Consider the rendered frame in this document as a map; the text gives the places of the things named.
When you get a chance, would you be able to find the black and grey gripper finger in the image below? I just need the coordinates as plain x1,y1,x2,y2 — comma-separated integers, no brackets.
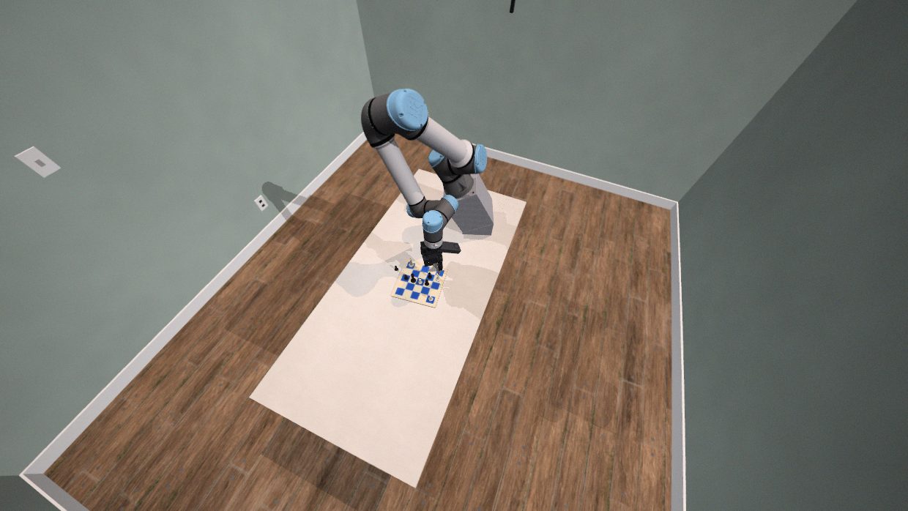
428,259,443,275

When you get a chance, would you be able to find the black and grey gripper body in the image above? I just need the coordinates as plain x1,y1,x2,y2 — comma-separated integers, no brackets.
420,241,443,267

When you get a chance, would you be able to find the blue and cream chessboard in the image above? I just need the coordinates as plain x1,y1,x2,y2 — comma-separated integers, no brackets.
391,259,448,308

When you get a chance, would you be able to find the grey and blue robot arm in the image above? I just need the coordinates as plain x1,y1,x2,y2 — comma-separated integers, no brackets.
361,89,487,254

